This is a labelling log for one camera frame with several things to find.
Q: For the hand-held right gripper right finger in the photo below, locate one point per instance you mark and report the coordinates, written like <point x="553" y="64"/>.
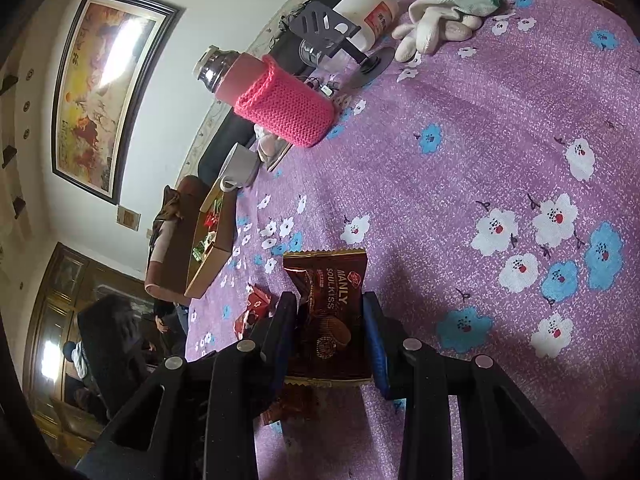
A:
<point x="377" y="345"/>

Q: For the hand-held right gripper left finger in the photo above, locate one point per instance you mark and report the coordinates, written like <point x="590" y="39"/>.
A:
<point x="282" y="330"/>

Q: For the brown cookie snack packet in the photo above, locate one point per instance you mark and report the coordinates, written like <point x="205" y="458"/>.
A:
<point x="330" y="320"/>

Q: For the brown cardboard box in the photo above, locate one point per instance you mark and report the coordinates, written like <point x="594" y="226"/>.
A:
<point x="215" y="260"/>

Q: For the red star snack packet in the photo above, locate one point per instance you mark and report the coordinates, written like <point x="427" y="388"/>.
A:
<point x="252" y="310"/>

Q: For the green snack packet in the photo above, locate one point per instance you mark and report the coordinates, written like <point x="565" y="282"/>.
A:
<point x="200" y="251"/>

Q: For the brown armchair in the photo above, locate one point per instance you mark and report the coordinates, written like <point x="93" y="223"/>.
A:
<point x="167" y="260"/>

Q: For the brown jacket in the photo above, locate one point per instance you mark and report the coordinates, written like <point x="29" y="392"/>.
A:
<point x="169" y="207"/>

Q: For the dark cloth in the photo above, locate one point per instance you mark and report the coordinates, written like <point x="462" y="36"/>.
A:
<point x="115" y="345"/>

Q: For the white mug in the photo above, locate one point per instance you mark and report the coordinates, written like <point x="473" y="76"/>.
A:
<point x="242" y="165"/>

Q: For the purple floral tablecloth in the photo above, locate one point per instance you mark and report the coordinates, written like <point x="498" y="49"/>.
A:
<point x="450" y="160"/>

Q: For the wooden glass cabinet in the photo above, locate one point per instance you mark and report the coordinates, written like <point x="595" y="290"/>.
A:
<point x="55" y="310"/>

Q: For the pink bottle with knitted sleeve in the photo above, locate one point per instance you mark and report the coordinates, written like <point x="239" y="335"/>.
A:
<point x="280" y="100"/>

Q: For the black phone stand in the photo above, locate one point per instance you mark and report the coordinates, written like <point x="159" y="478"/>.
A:
<point x="325" y="25"/>

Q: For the white jar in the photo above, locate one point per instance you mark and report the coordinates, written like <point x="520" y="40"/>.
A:
<point x="370" y="7"/>

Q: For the white glove with green cuff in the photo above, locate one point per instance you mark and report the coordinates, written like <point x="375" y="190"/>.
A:
<point x="435" y="15"/>

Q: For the small framed wall picture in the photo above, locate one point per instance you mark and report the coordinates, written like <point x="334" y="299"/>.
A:
<point x="128" y="218"/>

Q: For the framed wall painting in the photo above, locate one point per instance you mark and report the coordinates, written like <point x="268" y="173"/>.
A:
<point x="107" y="90"/>

